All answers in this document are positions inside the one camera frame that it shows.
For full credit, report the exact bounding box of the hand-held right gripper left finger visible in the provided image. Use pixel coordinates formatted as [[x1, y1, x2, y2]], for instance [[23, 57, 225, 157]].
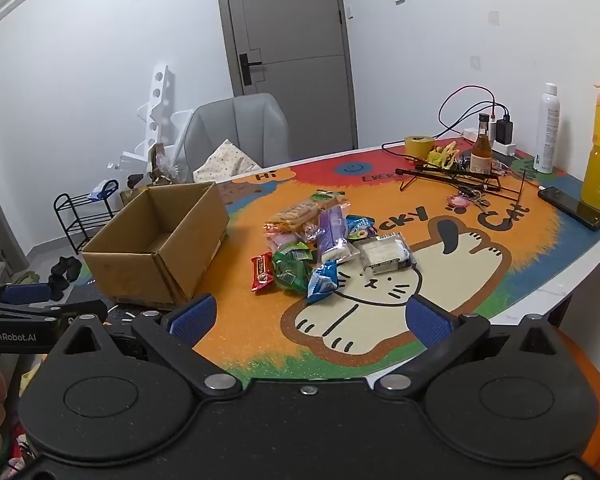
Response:
[[50, 294, 243, 400]]

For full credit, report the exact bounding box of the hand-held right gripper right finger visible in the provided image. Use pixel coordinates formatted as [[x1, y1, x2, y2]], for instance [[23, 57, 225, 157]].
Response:
[[375, 294, 566, 402]]

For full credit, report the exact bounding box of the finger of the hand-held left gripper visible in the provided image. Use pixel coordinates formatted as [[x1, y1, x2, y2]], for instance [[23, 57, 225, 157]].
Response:
[[0, 300, 108, 328], [0, 282, 52, 306]]

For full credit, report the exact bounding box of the clear white cake packet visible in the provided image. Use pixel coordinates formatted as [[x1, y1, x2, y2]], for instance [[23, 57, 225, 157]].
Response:
[[357, 232, 417, 277]]

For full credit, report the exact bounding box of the red snack packet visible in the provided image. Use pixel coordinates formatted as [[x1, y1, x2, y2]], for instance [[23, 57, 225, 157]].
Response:
[[251, 252, 277, 294]]

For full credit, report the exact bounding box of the cardboard box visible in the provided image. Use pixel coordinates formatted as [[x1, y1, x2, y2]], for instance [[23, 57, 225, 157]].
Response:
[[81, 181, 231, 308]]

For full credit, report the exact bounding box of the green snack packet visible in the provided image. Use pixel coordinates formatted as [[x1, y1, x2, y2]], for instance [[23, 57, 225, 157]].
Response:
[[271, 258, 312, 294], [274, 241, 313, 262]]

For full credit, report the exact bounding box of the blue snack packet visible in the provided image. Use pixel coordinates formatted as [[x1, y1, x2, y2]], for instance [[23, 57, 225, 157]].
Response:
[[306, 260, 341, 307]]

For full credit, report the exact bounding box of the small blue avocado packet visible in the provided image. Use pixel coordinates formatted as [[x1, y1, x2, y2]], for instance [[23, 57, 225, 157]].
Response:
[[346, 215, 379, 241]]

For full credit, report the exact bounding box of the purple bread packet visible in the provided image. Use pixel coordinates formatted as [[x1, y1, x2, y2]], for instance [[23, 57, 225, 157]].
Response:
[[315, 205, 362, 264]]

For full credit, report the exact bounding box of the orange cracker packet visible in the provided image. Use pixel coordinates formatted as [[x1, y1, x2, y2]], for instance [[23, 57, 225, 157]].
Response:
[[264, 200, 322, 235]]

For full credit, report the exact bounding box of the green label cracker packet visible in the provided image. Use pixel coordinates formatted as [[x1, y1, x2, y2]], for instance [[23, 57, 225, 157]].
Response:
[[307, 190, 352, 212]]

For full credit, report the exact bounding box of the black slipper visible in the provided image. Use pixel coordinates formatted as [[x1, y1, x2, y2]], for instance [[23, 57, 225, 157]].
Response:
[[49, 256, 84, 302]]

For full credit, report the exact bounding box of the cartoon cat table mat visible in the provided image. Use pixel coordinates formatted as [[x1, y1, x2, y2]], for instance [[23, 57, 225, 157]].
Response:
[[77, 132, 600, 386]]

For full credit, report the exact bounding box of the black shoe rack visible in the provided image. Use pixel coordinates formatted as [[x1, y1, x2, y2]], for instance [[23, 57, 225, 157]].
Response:
[[53, 180, 122, 254]]

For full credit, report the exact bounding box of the blue and white packet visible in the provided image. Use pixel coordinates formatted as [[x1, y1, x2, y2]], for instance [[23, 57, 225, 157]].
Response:
[[87, 180, 119, 202]]

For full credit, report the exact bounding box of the brown shipping box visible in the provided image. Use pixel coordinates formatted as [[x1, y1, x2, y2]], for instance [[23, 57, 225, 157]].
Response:
[[120, 142, 183, 207]]

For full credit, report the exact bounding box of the black clothes hanger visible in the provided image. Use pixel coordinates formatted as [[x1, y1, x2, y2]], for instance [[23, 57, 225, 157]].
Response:
[[395, 164, 529, 207]]

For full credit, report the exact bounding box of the cream dotted cushion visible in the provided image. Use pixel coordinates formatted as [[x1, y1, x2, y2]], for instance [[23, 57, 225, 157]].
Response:
[[193, 139, 264, 184]]

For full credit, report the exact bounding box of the yellow plastic bag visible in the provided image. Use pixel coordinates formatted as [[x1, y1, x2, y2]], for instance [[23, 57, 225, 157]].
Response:
[[426, 142, 459, 169]]

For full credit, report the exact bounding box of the yellow tape roll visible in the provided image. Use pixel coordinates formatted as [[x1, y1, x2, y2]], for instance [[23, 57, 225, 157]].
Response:
[[404, 134, 435, 161]]

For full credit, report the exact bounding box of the brown glass bottle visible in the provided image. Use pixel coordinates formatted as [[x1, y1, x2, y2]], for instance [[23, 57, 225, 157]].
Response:
[[469, 113, 494, 176]]

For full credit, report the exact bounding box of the black phone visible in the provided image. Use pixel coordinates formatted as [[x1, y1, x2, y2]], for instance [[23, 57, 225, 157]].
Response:
[[537, 186, 600, 232]]

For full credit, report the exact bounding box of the white power strip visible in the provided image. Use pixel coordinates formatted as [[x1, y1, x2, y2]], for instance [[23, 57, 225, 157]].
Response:
[[462, 128, 517, 157]]

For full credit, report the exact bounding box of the grey chair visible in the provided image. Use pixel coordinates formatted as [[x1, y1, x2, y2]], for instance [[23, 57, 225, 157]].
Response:
[[181, 92, 289, 182]]

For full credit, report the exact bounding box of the white rack with holes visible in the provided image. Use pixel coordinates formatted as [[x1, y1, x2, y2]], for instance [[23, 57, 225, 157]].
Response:
[[121, 62, 197, 171]]

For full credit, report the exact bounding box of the white spray bottle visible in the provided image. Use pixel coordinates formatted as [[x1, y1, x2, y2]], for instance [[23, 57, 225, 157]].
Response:
[[533, 82, 562, 175]]

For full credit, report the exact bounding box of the grey door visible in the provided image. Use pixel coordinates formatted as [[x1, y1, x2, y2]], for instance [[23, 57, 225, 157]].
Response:
[[214, 0, 358, 161]]

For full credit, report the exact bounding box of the black cable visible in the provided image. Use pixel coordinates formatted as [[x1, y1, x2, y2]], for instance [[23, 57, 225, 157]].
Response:
[[382, 87, 510, 162]]

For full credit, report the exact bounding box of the red cable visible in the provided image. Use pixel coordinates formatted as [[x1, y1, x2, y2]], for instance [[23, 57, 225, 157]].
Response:
[[444, 83, 497, 117]]

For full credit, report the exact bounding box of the black door handle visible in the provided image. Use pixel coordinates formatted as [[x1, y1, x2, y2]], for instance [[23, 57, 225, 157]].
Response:
[[238, 52, 264, 86]]

